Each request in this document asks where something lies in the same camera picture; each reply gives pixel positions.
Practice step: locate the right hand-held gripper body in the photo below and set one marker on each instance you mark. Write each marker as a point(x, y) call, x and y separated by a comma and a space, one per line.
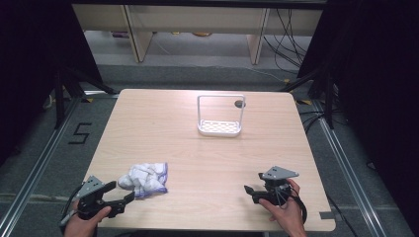
point(278, 173)

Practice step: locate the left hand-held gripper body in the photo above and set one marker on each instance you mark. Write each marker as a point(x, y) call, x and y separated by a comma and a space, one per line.
point(90, 186)

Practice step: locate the white cloth with purple edge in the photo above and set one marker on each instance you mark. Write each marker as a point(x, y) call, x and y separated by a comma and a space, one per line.
point(145, 179)

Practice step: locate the person's right hand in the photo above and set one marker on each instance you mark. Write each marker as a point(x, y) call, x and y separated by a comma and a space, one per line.
point(291, 214)

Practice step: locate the person's left hand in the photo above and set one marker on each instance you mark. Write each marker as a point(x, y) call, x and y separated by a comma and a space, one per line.
point(79, 227)

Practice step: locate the yellow floor tape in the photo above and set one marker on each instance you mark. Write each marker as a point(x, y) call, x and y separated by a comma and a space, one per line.
point(87, 100)
point(304, 102)

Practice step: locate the dark round table grommet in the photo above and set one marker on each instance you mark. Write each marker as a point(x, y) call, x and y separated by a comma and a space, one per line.
point(239, 104)

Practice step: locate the black metal stand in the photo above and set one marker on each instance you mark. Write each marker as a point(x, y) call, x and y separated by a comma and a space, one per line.
point(328, 98)
point(60, 98)

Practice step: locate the black curtain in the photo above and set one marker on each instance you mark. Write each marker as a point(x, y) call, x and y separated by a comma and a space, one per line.
point(29, 65)
point(378, 82)

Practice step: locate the aluminium floor rail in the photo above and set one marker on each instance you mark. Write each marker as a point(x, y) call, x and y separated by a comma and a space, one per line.
point(36, 168)
point(346, 171)

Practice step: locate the light wooden desk frame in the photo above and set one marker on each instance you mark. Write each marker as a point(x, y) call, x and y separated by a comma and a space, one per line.
point(141, 39)

